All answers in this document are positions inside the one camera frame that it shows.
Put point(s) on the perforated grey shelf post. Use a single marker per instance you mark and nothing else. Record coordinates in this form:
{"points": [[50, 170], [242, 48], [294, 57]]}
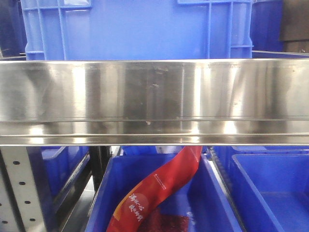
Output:
{"points": [[25, 194]]}

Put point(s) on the stainless steel shelf rail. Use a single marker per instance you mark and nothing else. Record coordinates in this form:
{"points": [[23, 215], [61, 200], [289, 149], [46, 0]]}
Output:
{"points": [[155, 102]]}

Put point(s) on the blue bin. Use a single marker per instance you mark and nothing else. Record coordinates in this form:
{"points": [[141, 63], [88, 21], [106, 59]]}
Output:
{"points": [[269, 185], [200, 206], [59, 162]]}

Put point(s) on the blue bin lower right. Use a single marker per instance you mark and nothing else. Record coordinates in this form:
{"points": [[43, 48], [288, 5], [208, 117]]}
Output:
{"points": [[269, 185]]}

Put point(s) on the blue bin lower left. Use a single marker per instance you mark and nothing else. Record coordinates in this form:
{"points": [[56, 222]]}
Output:
{"points": [[59, 162]]}

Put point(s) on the blue bin lower centre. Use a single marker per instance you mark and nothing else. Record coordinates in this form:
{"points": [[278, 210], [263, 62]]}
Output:
{"points": [[200, 206]]}

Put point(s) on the large blue crate on shelf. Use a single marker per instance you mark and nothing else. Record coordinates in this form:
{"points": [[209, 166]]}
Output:
{"points": [[137, 29]]}

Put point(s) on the red printed bag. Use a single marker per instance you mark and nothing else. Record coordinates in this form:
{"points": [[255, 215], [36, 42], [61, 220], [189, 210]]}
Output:
{"points": [[149, 193]]}

